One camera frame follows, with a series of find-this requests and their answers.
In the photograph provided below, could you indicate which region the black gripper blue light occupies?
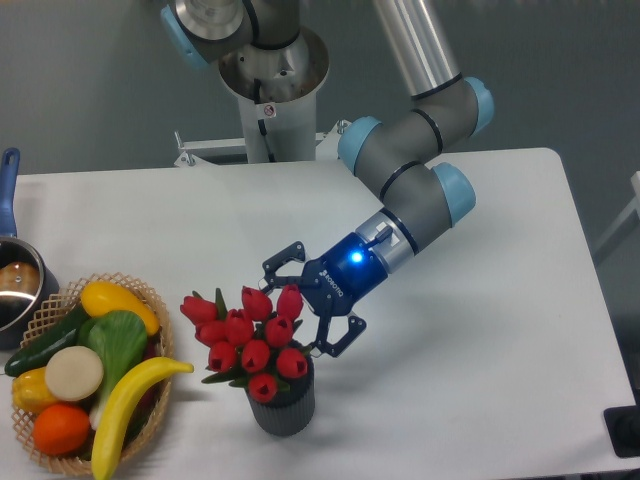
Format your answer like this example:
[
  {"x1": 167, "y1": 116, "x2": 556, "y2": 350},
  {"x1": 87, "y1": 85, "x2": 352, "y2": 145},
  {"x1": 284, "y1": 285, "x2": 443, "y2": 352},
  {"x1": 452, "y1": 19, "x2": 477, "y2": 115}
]
[{"x1": 259, "y1": 232, "x2": 388, "y2": 358}]

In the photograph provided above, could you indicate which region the red tulip bouquet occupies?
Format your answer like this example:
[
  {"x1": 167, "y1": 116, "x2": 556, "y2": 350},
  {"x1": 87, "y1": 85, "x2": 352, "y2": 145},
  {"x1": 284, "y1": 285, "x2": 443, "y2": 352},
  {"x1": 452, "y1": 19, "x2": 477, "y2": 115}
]
[{"x1": 180, "y1": 285, "x2": 312, "y2": 405}]

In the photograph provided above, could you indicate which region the dark grey ribbed vase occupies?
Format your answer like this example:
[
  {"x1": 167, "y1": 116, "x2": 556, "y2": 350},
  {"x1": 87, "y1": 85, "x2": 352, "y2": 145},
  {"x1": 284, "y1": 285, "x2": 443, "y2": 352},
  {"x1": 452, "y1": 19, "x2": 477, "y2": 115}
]
[{"x1": 245, "y1": 340, "x2": 315, "y2": 437}]

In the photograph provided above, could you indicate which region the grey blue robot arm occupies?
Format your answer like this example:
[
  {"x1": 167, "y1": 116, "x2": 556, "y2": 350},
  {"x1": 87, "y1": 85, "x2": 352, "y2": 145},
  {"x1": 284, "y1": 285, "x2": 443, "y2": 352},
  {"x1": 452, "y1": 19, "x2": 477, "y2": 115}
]
[{"x1": 160, "y1": 1, "x2": 494, "y2": 357}]

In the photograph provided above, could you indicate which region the green toy bok choy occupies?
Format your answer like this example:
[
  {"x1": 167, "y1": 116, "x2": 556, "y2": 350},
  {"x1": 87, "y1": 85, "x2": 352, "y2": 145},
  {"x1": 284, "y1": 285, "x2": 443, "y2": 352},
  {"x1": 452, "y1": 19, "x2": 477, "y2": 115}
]
[{"x1": 78, "y1": 310, "x2": 147, "y2": 431}]

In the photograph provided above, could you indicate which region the yellow toy squash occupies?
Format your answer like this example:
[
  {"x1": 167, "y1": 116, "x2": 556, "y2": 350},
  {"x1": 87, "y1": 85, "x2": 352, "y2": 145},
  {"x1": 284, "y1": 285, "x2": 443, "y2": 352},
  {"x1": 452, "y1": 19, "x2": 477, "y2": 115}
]
[{"x1": 80, "y1": 281, "x2": 160, "y2": 337}]

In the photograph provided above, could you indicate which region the yellow toy banana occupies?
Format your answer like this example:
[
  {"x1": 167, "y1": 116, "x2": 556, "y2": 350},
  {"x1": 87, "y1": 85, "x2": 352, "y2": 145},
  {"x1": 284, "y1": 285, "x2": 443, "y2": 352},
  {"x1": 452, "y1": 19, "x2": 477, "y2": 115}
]
[{"x1": 91, "y1": 357, "x2": 194, "y2": 479}]

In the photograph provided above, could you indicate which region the woven wicker basket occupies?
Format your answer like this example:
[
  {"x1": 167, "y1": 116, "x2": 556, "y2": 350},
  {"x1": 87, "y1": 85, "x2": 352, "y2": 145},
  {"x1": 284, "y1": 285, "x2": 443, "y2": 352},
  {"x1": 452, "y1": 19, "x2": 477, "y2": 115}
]
[{"x1": 11, "y1": 273, "x2": 174, "y2": 478}]

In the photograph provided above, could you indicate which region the beige round toy disc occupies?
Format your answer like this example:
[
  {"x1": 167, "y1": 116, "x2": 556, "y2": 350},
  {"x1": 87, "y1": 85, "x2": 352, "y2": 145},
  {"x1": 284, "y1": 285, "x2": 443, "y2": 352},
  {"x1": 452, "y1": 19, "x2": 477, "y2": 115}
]
[{"x1": 45, "y1": 346, "x2": 104, "y2": 402}]

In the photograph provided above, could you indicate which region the dark green toy cucumber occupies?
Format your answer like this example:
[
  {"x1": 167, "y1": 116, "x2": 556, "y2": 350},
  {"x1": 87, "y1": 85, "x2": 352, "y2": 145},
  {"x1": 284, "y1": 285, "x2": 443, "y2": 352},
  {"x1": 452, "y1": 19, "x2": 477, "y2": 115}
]
[{"x1": 4, "y1": 305, "x2": 90, "y2": 377}]

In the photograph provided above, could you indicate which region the orange toy fruit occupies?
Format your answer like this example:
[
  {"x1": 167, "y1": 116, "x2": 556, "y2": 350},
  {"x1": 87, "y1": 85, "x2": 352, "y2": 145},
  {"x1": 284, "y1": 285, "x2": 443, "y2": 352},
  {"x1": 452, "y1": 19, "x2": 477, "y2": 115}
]
[{"x1": 32, "y1": 403, "x2": 90, "y2": 456}]

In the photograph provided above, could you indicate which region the yellow toy bell pepper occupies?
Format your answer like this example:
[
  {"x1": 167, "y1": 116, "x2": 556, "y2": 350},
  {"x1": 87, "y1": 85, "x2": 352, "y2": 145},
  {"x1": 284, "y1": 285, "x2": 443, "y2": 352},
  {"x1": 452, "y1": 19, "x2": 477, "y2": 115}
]
[{"x1": 12, "y1": 367, "x2": 61, "y2": 414}]

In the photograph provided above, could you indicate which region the white object at right edge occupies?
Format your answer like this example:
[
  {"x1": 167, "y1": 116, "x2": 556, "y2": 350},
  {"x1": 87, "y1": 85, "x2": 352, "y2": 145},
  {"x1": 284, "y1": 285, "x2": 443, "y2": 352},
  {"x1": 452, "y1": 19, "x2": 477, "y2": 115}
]
[{"x1": 592, "y1": 171, "x2": 639, "y2": 266}]

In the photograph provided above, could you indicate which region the black device at table edge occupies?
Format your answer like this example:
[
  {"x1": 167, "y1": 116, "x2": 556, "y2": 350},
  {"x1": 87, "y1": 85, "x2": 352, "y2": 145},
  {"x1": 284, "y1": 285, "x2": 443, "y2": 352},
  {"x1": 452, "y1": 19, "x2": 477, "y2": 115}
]
[{"x1": 603, "y1": 405, "x2": 639, "y2": 458}]

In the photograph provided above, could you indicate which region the white metal base frame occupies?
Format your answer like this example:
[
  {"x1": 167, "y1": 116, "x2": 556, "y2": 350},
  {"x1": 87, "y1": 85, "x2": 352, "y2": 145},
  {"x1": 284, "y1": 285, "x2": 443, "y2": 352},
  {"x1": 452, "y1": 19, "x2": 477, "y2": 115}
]
[{"x1": 173, "y1": 119, "x2": 351, "y2": 167}]

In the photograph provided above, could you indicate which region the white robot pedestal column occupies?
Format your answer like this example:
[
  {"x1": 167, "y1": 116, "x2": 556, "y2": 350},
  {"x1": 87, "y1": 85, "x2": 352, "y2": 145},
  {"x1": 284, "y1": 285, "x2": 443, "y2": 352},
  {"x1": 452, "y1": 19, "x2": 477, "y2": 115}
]
[{"x1": 219, "y1": 27, "x2": 329, "y2": 163}]

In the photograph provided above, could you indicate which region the blue handled steel saucepan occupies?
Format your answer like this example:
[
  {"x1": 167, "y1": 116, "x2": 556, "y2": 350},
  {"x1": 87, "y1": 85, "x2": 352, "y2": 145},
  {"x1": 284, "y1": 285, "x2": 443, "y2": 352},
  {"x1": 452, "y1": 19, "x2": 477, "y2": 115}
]
[{"x1": 1, "y1": 148, "x2": 59, "y2": 351}]

